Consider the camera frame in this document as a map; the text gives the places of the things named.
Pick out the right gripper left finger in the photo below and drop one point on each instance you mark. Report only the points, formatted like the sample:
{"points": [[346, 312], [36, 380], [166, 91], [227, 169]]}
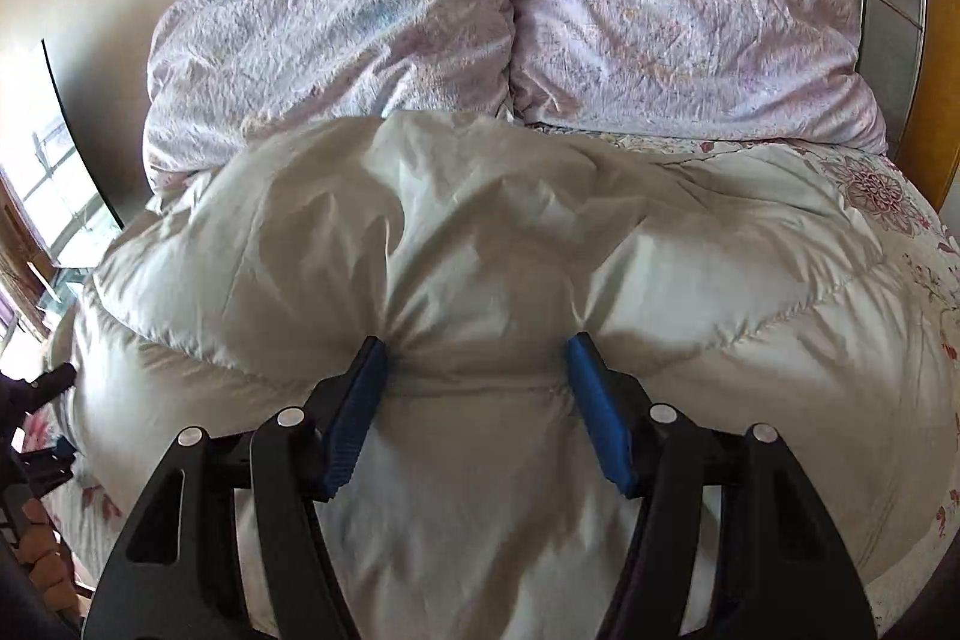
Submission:
{"points": [[222, 519]]}

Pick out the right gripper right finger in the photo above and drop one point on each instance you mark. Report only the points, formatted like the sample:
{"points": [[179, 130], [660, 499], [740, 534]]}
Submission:
{"points": [[731, 541]]}

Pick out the cream white down jacket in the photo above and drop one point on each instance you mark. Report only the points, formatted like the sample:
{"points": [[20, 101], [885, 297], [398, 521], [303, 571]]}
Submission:
{"points": [[480, 249]]}

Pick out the person's left hand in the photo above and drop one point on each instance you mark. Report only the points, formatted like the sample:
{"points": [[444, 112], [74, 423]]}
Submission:
{"points": [[45, 565]]}

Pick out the brown window curtain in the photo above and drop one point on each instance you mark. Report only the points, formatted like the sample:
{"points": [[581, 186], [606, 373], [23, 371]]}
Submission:
{"points": [[27, 268]]}

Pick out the right lilac pillow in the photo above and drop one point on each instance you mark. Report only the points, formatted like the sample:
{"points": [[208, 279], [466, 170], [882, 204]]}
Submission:
{"points": [[726, 70]]}

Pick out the lilac pillow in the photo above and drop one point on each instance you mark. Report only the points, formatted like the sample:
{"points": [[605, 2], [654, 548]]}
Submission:
{"points": [[726, 70], [224, 74]]}

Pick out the left lilac pillow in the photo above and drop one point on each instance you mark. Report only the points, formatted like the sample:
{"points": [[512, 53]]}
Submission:
{"points": [[224, 74]]}

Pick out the dark framed wall mirror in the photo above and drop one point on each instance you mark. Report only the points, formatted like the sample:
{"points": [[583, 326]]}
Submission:
{"points": [[80, 147]]}

